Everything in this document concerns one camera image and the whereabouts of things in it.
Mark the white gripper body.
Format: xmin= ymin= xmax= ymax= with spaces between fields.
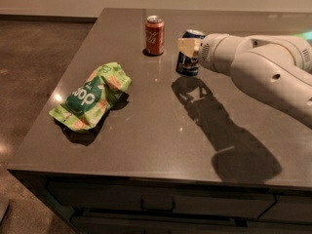
xmin=199 ymin=34 xmax=233 ymax=73

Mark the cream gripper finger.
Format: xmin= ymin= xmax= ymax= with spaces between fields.
xmin=177 ymin=38 xmax=202 ymax=59

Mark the black drawer handle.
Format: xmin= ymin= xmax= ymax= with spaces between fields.
xmin=140 ymin=198 xmax=176 ymax=213

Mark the red coca-cola can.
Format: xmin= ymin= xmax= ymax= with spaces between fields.
xmin=145 ymin=16 xmax=165 ymax=56

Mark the blue pepsi can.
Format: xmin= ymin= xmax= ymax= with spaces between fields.
xmin=175 ymin=29 xmax=205 ymax=77

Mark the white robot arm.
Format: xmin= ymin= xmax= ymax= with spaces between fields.
xmin=177 ymin=34 xmax=312 ymax=128

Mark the green chip bag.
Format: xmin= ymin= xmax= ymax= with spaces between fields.
xmin=49 ymin=62 xmax=132 ymax=133

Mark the dark cabinet drawer front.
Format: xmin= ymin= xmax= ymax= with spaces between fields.
xmin=48 ymin=181 xmax=275 ymax=218

